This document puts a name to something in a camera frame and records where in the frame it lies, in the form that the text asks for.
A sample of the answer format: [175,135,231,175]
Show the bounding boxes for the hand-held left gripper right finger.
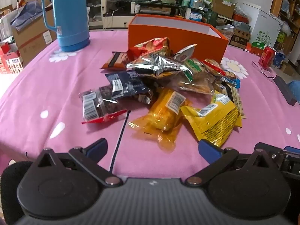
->
[185,139,279,188]

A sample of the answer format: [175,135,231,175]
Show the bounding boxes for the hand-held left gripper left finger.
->
[29,138,123,188]

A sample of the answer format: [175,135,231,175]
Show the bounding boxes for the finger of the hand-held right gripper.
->
[254,142,300,177]

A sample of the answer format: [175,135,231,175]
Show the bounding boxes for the yellow snack packet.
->
[180,94,243,148]

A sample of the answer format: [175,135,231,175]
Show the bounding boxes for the dark brown clear snack packet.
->
[78,85,131,125]

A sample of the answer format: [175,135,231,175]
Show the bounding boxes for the orange clear snack packet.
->
[129,88,193,150]

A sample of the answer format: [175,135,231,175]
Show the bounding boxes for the beige black snack packet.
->
[214,83,248,120]

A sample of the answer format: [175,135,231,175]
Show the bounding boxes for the navy snack packet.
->
[105,70,155,105]

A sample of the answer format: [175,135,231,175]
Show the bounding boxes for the blue chip cookie packet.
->
[220,76,241,89]

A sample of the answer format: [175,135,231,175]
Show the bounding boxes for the green-label clear snack packet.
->
[164,58,216,96]

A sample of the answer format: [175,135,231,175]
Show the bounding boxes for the red-edged cracker packet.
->
[202,58,237,79]

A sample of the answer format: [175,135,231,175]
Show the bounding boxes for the brown orange snack packet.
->
[100,52,132,70]

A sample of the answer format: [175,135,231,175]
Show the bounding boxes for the silver foil snack packet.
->
[126,54,188,78]

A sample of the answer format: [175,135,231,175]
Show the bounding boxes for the white snack packet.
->
[173,44,198,62]

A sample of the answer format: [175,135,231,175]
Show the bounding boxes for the red peanut snack packet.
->
[128,37,174,61]

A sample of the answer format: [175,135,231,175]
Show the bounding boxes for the orange cardboard box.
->
[128,14,228,62]

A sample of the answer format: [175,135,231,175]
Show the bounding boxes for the dark grey case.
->
[274,75,299,106]

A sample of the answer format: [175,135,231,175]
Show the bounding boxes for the pink floral tablecloth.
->
[0,29,300,183]

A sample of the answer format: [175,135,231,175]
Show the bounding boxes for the clear-framed eyeglasses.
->
[252,61,275,82]

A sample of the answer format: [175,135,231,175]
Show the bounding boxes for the red soda can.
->
[258,46,276,69]

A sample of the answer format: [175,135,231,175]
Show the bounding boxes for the red white gift box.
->
[245,43,265,57]

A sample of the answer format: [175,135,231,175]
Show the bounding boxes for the stacked brown cartons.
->
[231,29,251,50]

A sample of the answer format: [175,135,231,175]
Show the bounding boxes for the pale printed carton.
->
[218,25,235,43]

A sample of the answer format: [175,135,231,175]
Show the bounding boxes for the large cardboard box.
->
[10,3,58,60]

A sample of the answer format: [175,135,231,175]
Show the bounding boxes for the white TV stand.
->
[103,0,209,29]

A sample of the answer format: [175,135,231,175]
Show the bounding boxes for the dark green box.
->
[203,10,218,26]

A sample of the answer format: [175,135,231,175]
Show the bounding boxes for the white chest freezer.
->
[241,2,284,48]

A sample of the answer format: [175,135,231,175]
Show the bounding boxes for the blue thermos jug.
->
[42,0,91,52]

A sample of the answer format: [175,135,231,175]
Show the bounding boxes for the white microwave oven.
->
[85,0,106,27]

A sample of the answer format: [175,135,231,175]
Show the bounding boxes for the wooden shelf unit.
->
[271,0,300,64]

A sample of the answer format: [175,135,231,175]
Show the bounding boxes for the blue checked cloth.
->
[10,1,44,31]

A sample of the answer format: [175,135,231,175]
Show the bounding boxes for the black thin cord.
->
[109,110,132,172]

